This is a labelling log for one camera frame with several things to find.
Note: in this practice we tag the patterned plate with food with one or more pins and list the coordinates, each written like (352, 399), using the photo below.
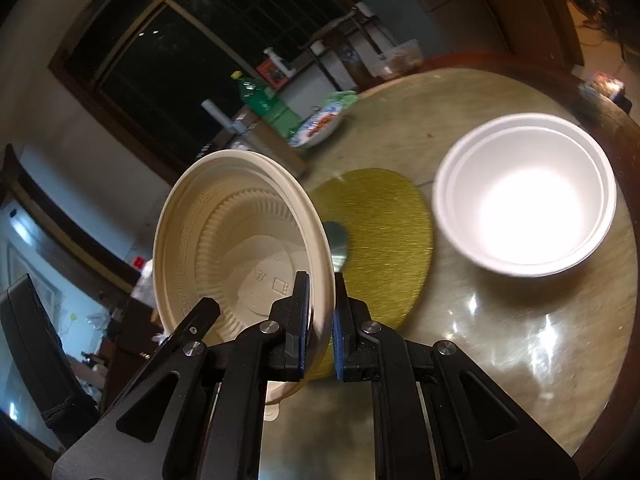
(315, 130)

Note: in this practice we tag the red printed box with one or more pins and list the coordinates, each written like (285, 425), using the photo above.
(272, 75)

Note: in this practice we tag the green soda bottle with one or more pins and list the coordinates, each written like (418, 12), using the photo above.
(265, 105)

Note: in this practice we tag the round gold mat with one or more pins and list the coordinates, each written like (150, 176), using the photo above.
(380, 240)

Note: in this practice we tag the white spray bottle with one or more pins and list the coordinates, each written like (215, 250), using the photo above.
(275, 57)

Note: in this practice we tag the large white foam bowl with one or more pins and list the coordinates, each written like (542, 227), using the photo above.
(525, 210)

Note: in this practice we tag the small red box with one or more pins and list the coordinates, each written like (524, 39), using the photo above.
(605, 85)

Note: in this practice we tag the dark framed window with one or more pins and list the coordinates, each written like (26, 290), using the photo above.
(175, 60)

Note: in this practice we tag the white roll tube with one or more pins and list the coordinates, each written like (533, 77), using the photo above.
(217, 114)

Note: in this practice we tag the round metal disc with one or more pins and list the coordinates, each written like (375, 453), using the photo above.
(336, 242)

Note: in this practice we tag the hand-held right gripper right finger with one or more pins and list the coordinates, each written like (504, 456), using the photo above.
(341, 325)

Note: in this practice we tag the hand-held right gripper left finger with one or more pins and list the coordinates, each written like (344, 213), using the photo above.
(300, 320)

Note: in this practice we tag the clear plastic food box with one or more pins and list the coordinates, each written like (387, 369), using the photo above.
(400, 57)

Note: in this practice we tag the grey fridge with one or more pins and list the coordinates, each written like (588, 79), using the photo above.
(425, 5)

